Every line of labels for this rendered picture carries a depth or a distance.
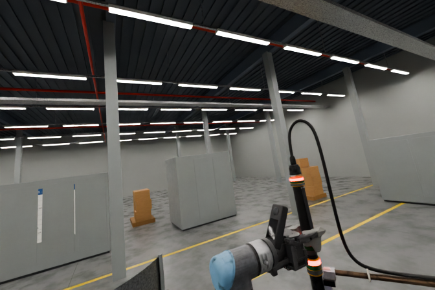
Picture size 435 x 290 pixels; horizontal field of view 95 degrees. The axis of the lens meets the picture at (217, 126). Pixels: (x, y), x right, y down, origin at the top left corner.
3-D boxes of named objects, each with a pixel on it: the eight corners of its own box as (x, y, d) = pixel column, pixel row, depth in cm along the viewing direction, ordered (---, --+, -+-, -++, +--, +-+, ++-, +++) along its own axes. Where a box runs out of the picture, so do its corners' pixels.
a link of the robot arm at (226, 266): (210, 287, 50) (206, 250, 51) (246, 271, 55) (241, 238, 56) (224, 306, 43) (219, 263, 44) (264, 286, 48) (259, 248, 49)
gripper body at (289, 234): (290, 254, 62) (259, 268, 57) (285, 224, 63) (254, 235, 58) (311, 264, 55) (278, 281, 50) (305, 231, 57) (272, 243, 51)
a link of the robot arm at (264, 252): (242, 239, 56) (259, 248, 49) (255, 234, 58) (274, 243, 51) (246, 268, 55) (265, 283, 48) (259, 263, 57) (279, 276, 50)
